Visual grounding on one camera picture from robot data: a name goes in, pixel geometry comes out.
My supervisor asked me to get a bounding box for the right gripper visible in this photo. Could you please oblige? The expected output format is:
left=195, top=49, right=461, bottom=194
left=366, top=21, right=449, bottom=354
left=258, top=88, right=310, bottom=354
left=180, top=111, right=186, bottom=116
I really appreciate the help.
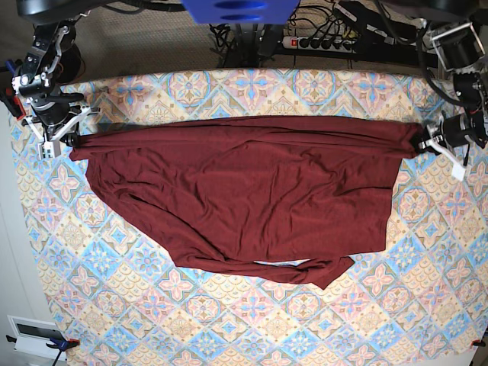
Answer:
left=21, top=91, right=100, bottom=148

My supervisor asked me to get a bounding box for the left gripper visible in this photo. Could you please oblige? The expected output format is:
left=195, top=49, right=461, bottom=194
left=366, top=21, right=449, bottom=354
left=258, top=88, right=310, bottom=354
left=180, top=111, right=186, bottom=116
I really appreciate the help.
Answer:
left=417, top=114, right=477, bottom=168

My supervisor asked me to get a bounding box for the dark red t-shirt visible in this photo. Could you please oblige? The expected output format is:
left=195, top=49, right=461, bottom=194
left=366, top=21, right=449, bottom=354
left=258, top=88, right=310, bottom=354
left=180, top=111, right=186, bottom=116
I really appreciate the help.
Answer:
left=70, top=116, right=422, bottom=288

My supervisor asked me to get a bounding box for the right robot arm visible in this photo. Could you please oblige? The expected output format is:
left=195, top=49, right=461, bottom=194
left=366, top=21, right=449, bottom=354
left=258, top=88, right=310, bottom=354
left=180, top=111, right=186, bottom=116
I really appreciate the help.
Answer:
left=12, top=1, right=107, bottom=159

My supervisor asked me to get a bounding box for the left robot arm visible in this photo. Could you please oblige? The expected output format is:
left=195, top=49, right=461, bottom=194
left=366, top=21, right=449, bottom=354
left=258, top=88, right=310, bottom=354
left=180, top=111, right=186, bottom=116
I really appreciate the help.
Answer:
left=375, top=1, right=487, bottom=169

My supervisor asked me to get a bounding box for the blue orange clamp upper left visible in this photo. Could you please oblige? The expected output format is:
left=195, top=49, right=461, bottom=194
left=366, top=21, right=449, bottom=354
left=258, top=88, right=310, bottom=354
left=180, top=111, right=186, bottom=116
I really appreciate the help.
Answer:
left=1, top=59, right=25, bottom=120

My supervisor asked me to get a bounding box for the blue orange clamp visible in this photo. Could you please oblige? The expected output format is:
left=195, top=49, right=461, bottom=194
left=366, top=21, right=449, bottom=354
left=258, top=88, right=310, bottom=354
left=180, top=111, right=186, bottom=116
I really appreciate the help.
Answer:
left=1, top=59, right=25, bottom=120
left=5, top=335, right=80, bottom=351

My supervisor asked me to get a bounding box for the black round stool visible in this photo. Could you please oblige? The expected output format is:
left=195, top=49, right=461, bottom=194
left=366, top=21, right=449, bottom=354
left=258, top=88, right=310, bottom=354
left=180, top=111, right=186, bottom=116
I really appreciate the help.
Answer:
left=56, top=43, right=82, bottom=85

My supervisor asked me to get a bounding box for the patterned tablecloth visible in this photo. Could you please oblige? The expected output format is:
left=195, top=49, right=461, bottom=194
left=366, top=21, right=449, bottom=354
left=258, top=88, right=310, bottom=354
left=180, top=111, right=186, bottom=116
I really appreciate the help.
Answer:
left=5, top=69, right=487, bottom=365

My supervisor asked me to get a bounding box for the white power strip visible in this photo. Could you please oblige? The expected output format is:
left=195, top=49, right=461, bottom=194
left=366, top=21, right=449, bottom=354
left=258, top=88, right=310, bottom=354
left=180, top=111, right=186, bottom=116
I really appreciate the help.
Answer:
left=281, top=36, right=354, bottom=53

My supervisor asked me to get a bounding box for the blue orange clamp lower left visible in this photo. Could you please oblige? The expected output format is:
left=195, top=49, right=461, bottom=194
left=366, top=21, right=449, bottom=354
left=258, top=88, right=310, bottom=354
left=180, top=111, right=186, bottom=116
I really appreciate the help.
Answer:
left=5, top=335, right=80, bottom=351

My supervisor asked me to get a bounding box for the orange clamp lower right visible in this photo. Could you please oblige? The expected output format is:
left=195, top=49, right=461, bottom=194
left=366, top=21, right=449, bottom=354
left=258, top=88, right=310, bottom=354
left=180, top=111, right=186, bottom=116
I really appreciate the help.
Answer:
left=471, top=339, right=486, bottom=348

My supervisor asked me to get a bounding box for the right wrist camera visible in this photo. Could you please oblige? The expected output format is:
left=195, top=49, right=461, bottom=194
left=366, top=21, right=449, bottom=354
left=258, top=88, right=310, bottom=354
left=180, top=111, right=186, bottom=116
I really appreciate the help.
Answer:
left=37, top=140, right=61, bottom=159

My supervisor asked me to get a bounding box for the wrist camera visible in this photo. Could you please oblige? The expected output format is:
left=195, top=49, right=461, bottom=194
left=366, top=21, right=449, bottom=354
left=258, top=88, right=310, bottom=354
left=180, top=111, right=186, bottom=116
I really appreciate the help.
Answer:
left=451, top=165, right=466, bottom=181
left=37, top=140, right=61, bottom=159

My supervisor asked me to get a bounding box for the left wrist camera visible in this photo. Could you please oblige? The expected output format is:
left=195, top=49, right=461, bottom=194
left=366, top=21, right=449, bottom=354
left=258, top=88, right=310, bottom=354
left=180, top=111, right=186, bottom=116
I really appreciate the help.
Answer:
left=451, top=165, right=466, bottom=181

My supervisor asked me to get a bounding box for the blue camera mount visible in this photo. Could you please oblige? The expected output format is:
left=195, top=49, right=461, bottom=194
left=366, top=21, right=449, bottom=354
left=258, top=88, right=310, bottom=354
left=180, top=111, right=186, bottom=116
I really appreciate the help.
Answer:
left=181, top=0, right=300, bottom=25

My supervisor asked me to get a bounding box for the white wall vent box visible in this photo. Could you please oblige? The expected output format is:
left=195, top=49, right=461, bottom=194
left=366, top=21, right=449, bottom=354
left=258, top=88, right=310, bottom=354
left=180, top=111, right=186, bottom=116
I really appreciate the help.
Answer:
left=7, top=315, right=63, bottom=361

